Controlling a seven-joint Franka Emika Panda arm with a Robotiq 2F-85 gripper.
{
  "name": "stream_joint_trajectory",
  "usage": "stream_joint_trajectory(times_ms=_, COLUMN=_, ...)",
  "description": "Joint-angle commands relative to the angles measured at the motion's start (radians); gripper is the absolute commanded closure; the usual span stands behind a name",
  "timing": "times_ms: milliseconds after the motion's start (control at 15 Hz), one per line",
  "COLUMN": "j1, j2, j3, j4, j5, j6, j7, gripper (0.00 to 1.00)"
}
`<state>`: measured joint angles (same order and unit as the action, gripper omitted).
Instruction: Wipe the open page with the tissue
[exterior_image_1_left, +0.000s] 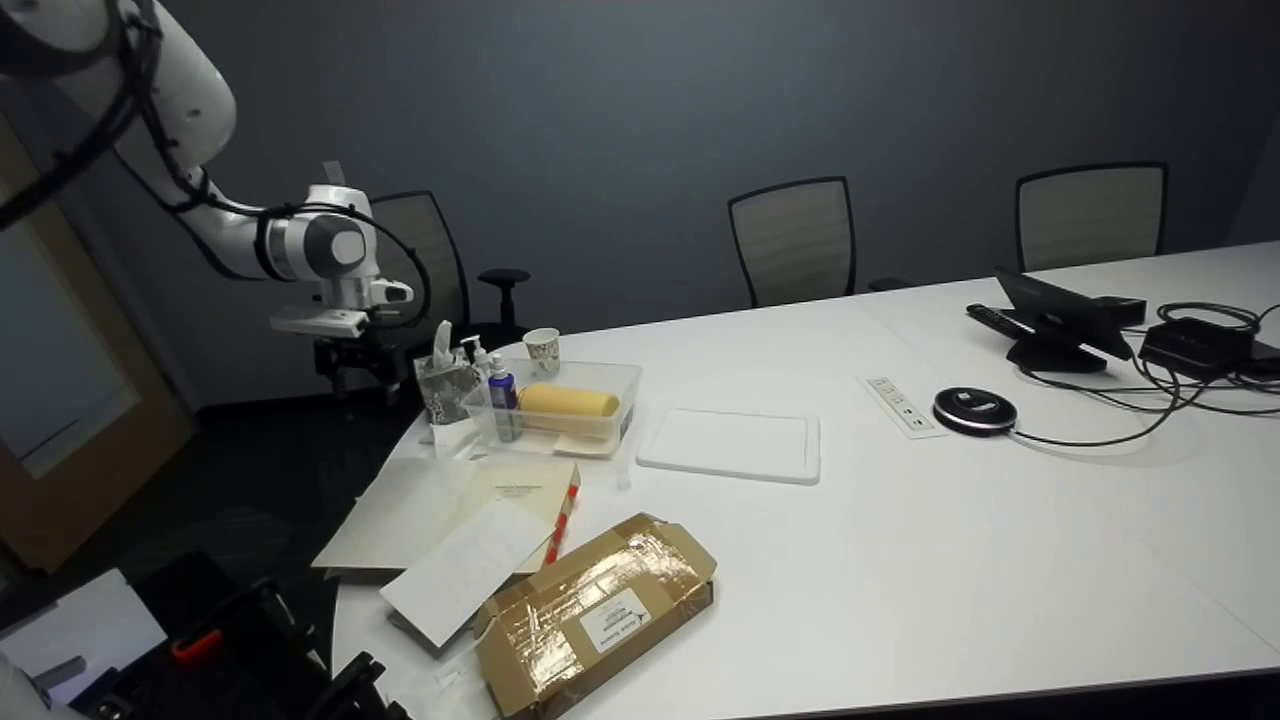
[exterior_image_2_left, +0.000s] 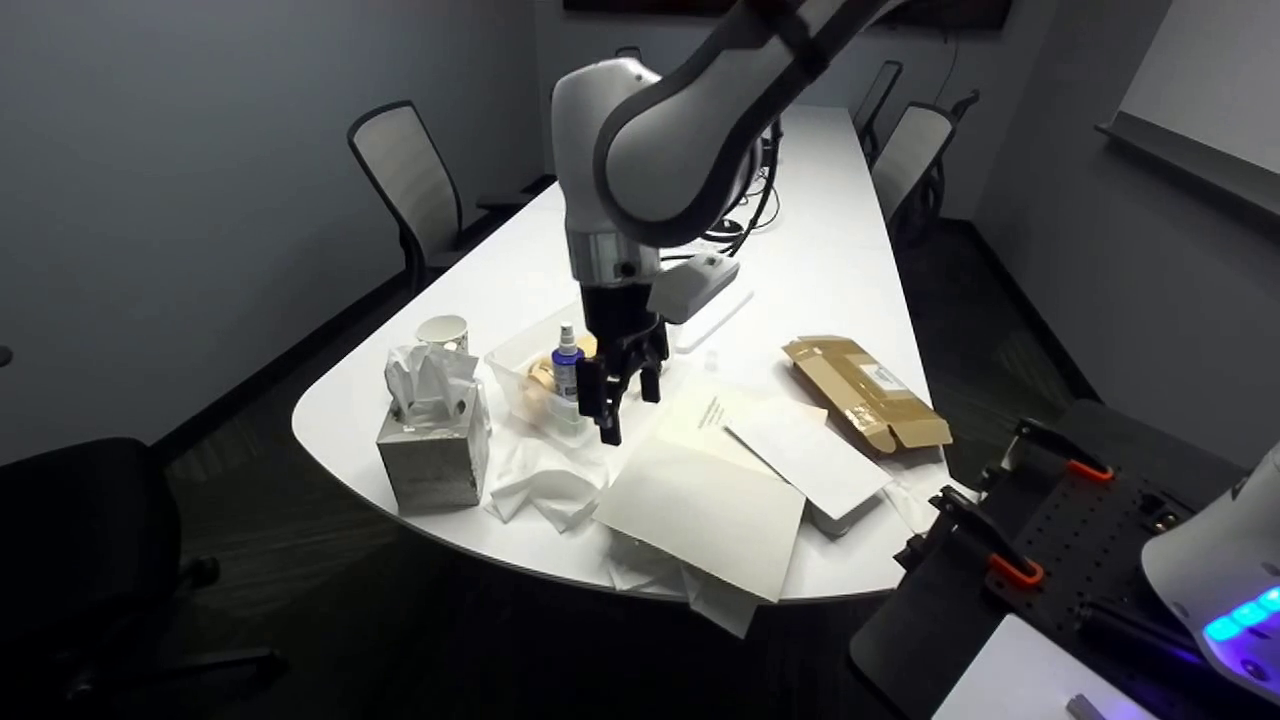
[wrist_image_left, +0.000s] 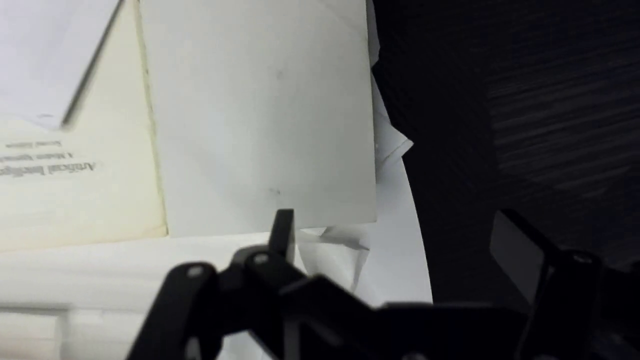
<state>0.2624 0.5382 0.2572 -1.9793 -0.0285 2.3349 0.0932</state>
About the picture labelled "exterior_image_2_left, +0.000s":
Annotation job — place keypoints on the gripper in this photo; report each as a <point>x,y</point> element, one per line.
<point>620,320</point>

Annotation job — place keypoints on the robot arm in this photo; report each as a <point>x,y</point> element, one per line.
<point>680,130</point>

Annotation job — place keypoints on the crumpled white tissue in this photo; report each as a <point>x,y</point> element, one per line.
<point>690,595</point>
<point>545,485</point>

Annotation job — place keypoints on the open white book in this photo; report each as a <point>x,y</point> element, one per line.
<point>705,500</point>

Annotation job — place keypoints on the grey tissue box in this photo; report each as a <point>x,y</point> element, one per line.
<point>435,455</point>

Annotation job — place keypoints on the blue spray bottle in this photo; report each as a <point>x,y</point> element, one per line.
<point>566,365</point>

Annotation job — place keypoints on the tan wooden item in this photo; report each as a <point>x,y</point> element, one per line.
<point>542,378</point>

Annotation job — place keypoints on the clear plastic container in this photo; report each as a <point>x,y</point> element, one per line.
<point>520,385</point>

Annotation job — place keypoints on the white flat lid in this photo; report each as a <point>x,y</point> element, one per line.
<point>715,320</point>

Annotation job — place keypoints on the white paper cup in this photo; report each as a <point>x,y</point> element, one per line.
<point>443,332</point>

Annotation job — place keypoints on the flattened cardboard box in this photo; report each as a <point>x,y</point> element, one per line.
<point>865,390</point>

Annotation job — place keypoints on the mesh back office chair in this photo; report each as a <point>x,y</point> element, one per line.
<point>410,180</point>

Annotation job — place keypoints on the row of mesh office chairs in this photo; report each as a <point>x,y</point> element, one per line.
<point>910,150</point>

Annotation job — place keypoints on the black clamp with orange tips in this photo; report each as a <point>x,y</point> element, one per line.
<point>1060,455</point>
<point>985,545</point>

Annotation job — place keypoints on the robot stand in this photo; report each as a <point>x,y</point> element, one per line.
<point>1050,560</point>

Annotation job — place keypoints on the white paper sheet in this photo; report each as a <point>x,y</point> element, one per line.
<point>1030,675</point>

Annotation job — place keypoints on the black office chair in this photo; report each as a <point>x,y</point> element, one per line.
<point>90,560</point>

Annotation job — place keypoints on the whiteboard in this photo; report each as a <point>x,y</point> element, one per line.
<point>1210,100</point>

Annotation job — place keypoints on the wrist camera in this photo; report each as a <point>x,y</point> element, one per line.
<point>695,285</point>

